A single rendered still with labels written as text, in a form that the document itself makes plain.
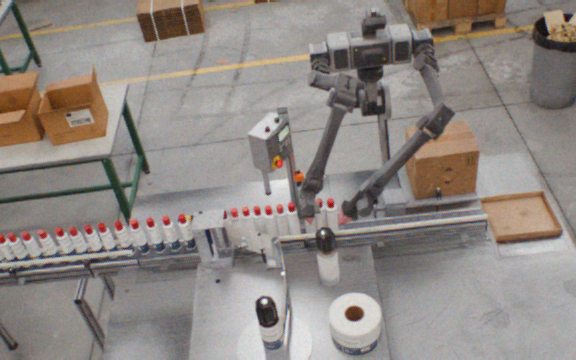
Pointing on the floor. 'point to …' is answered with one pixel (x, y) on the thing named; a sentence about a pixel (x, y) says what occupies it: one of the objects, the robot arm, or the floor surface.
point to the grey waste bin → (556, 76)
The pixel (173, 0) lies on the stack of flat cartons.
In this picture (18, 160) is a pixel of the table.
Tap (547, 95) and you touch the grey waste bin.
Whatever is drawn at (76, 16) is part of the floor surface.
